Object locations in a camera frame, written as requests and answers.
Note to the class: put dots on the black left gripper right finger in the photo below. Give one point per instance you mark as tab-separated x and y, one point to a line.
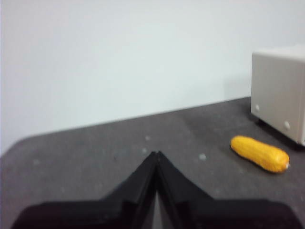
214	214

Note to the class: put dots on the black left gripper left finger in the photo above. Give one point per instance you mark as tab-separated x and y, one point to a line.
107	214

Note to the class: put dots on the cream toaster oven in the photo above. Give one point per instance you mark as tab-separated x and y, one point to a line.
274	90

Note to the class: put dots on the yellow corn cob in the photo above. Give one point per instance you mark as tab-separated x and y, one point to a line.
259	155

